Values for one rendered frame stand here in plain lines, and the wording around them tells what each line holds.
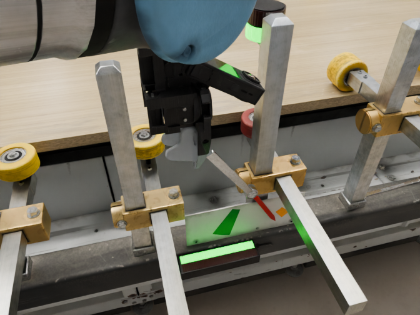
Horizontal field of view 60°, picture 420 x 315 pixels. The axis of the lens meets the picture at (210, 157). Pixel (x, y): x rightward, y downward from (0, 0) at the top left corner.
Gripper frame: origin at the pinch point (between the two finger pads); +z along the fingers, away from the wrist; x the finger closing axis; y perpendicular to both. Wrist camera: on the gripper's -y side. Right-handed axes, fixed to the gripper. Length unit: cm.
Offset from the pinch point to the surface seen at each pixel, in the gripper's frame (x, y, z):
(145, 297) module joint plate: -27, 15, 85
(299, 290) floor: -23, -45, 99
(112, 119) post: -6.1, 11.9, -5.5
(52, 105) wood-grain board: -36.8, 26.2, 9.0
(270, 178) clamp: -5.4, -15.2, 12.8
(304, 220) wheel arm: 5.6, -17.0, 13.0
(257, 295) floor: -25, -28, 99
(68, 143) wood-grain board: -23.7, 22.7, 10.6
